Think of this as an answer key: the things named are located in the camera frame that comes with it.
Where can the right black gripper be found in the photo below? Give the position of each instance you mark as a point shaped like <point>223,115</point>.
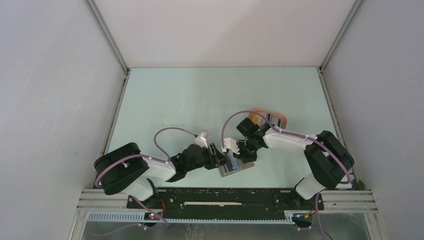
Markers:
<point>238,156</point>

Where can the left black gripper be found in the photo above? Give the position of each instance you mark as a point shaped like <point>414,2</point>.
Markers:
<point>215,160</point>

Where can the black credit card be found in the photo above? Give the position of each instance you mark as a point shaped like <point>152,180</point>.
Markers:
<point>228,168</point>

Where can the grey card holder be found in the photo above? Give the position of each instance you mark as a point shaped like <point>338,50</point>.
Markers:
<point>238,165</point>

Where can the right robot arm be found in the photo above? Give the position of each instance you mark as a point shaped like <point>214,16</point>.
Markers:
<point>328,159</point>

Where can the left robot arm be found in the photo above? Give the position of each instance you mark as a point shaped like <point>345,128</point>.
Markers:
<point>127,170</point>

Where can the pink oval tray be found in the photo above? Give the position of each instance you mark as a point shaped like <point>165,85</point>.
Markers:
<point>277,119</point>

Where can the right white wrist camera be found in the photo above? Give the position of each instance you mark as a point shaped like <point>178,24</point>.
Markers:
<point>230,145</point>

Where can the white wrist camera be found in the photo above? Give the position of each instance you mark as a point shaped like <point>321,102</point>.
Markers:
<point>201,139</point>
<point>230,145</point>

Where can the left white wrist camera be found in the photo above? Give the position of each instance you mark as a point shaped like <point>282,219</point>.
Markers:
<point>201,139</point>

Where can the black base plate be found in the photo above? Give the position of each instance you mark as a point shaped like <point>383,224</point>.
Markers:
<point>230,203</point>

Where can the aluminium frame rail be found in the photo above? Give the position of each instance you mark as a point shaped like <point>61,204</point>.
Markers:
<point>334,201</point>

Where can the left corner frame post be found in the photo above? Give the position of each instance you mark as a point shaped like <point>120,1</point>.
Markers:
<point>104,29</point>

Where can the corner frame post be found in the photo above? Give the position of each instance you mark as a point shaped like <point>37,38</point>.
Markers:
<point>104,29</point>
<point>353,12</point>

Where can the right corner frame post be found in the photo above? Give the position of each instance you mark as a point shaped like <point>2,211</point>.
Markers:
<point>353,12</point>

